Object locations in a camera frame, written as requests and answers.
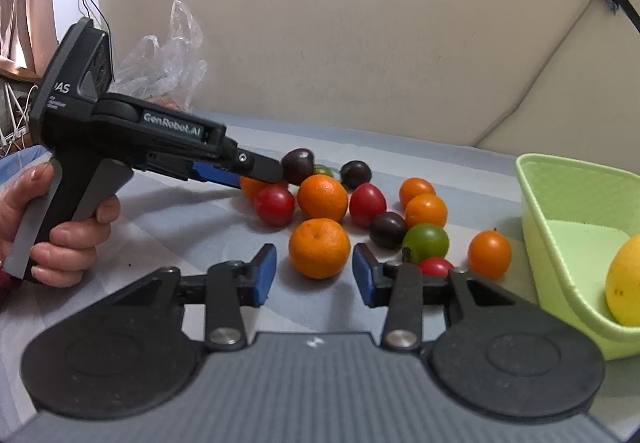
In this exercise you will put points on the orange mandarin middle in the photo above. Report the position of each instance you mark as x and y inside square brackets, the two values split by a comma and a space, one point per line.
[322, 197]

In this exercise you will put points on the person's left hand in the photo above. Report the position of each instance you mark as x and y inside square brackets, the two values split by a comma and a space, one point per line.
[71, 249]

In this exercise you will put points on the red cherry tomato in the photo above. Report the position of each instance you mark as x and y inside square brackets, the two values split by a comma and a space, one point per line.
[275, 206]

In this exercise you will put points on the green plastic basket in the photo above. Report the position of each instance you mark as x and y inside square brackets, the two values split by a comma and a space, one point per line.
[575, 217]

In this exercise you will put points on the green tomato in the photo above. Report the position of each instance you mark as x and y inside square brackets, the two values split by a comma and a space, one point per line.
[423, 241]

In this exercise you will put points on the orange cherry tomato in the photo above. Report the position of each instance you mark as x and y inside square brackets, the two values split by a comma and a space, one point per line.
[489, 255]

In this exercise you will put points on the dark purple tomato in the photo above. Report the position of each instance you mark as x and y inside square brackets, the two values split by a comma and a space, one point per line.
[298, 165]

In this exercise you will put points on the large yellow lemon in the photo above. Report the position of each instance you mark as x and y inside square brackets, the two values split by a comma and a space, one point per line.
[622, 284]

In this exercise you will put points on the clear plastic bag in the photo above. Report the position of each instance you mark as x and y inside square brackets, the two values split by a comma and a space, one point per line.
[165, 73]

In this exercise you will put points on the orange mandarin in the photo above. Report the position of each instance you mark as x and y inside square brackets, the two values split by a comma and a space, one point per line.
[319, 248]
[322, 197]

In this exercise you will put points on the orange mandarin front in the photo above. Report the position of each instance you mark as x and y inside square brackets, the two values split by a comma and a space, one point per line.
[319, 248]

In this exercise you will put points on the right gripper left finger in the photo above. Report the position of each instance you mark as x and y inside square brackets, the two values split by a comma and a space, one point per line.
[141, 346]

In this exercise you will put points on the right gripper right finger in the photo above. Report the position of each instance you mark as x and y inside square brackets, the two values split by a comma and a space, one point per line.
[490, 350]

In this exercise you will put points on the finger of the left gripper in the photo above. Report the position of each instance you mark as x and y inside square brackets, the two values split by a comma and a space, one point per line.
[208, 173]
[252, 165]

